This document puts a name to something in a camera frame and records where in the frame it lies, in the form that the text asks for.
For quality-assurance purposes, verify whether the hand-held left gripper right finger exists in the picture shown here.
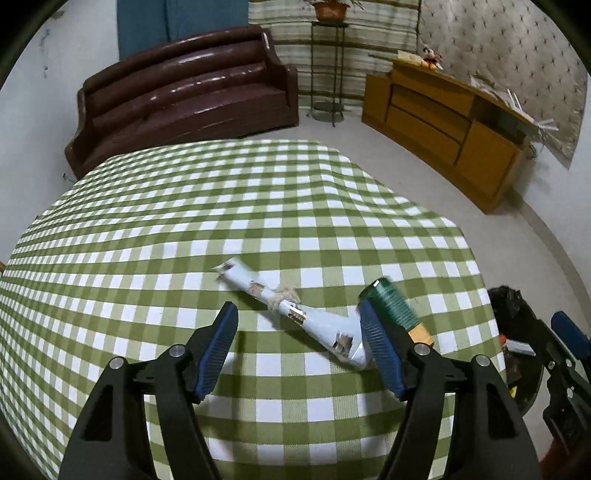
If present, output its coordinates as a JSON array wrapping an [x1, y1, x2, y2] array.
[[359, 299, 541, 480]]

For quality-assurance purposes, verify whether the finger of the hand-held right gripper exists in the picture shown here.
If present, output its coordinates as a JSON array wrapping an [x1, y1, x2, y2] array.
[[551, 310, 591, 367], [522, 305, 580, 386]]

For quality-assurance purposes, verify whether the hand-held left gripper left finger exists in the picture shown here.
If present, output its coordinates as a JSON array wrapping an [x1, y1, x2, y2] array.
[[58, 300, 241, 480]]

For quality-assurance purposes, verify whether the green glass bottle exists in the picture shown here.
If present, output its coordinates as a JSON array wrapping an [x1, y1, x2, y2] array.
[[359, 277, 435, 349]]

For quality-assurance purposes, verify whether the black trash bin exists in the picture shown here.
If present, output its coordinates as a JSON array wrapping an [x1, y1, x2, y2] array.
[[487, 286, 555, 416]]

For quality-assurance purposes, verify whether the printed white paper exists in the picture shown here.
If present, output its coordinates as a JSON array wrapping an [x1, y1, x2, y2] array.
[[211, 257, 376, 372]]

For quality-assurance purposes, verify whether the green checked tablecloth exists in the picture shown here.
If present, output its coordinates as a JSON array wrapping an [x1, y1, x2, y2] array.
[[0, 138, 509, 480]]

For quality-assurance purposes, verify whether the wooden cabinet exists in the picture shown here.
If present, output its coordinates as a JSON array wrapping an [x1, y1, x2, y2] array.
[[361, 59, 541, 214]]

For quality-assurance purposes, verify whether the pile of white sticks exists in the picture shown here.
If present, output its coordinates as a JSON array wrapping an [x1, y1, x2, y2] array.
[[471, 76, 559, 134]]

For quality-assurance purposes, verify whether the black metal plant stand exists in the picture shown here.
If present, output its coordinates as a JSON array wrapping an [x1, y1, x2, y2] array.
[[307, 21, 350, 123]]

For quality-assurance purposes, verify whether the dark brown leather sofa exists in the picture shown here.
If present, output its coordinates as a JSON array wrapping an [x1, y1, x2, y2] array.
[[65, 25, 300, 181]]

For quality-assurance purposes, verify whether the cartoon mouse plush toy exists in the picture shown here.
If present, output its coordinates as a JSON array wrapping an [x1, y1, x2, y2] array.
[[420, 44, 443, 71]]

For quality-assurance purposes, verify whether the quilted beige mattress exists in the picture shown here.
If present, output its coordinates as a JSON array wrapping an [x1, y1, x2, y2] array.
[[418, 0, 591, 171]]

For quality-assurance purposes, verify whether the striped curtain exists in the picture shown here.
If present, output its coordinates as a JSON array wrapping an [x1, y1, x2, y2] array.
[[248, 0, 422, 100]]

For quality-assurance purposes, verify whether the blue curtain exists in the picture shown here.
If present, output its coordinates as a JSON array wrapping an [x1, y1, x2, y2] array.
[[116, 0, 250, 61]]

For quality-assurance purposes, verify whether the potted plant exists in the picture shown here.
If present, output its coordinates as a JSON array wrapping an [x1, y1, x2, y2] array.
[[302, 0, 363, 23]]

